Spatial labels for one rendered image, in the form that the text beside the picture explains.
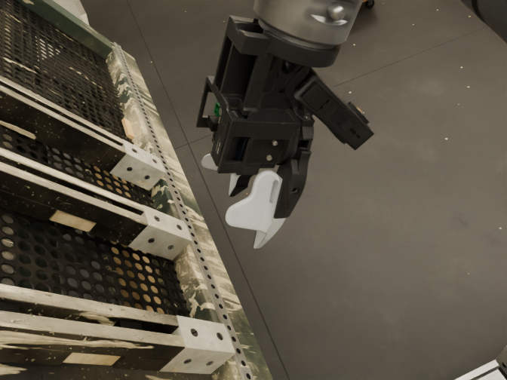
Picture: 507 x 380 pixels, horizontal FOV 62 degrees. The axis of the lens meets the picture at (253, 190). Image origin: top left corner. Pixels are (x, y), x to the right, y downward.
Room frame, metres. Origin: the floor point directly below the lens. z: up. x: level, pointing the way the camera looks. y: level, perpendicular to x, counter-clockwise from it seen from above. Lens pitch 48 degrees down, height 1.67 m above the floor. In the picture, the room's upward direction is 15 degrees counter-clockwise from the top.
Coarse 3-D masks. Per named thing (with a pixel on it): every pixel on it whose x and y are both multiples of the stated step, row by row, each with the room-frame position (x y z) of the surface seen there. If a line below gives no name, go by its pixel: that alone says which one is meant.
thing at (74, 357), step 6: (72, 354) 0.26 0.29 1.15; (78, 354) 0.26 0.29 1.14; (84, 354) 0.26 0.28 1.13; (90, 354) 0.26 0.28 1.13; (96, 354) 0.27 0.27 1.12; (66, 360) 0.26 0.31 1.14; (72, 360) 0.26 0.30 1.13; (78, 360) 0.26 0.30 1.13; (84, 360) 0.26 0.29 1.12; (90, 360) 0.26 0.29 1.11; (96, 360) 0.26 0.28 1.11; (102, 360) 0.26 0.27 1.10; (108, 360) 0.27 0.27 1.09; (114, 360) 0.27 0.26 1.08
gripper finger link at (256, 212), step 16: (256, 176) 0.26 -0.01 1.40; (272, 176) 0.26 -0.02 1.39; (256, 192) 0.25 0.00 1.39; (272, 192) 0.25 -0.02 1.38; (240, 208) 0.24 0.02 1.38; (256, 208) 0.24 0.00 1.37; (272, 208) 0.24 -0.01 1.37; (240, 224) 0.24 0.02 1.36; (256, 224) 0.24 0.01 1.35; (272, 224) 0.23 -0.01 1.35; (256, 240) 0.24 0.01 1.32
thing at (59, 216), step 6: (54, 216) 0.53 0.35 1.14; (60, 216) 0.53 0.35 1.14; (66, 216) 0.53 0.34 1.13; (72, 216) 0.53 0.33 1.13; (60, 222) 0.53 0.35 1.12; (66, 222) 0.53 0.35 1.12; (72, 222) 0.53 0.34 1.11; (78, 222) 0.53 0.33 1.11; (84, 222) 0.54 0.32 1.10; (90, 222) 0.54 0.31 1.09; (78, 228) 0.53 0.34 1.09; (84, 228) 0.53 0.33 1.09; (90, 228) 0.54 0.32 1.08
